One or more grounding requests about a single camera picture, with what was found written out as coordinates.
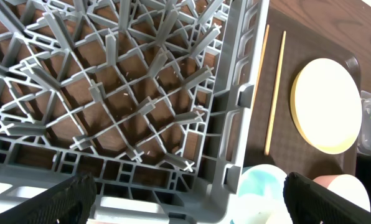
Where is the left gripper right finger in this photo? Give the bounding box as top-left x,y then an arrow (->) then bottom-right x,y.
283,172 -> 371,224

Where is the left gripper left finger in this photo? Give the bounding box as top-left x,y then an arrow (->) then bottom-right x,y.
0,173 -> 96,224

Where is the white bowl with crumbs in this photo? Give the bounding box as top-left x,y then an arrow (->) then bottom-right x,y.
313,174 -> 371,212

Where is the wooden chopstick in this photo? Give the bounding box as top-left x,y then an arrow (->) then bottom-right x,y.
264,30 -> 286,156
252,24 -> 270,106

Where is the white cup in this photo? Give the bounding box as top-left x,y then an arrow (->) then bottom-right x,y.
232,194 -> 293,224

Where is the light blue bowl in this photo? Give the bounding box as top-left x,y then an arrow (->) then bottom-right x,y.
232,164 -> 287,217

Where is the dark brown serving tray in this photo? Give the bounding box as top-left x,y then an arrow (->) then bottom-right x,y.
244,8 -> 361,179

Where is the yellow round plate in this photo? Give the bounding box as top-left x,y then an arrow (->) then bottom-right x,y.
290,58 -> 362,154

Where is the grey plastic dish rack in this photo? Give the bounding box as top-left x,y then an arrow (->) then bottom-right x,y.
0,0 -> 269,223

